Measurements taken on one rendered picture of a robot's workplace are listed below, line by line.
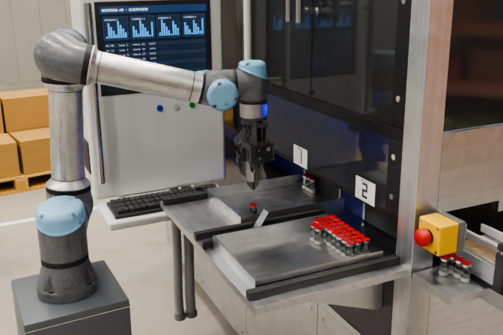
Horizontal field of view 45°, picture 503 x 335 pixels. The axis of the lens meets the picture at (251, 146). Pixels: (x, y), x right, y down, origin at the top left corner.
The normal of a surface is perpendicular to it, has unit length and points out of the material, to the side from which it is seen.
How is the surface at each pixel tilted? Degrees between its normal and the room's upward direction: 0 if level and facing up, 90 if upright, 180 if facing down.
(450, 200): 90
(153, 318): 0
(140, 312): 0
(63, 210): 7
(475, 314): 90
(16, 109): 90
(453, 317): 90
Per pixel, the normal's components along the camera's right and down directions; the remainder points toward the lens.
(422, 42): -0.91, 0.12
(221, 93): 0.16, 0.27
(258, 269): -0.01, -0.96
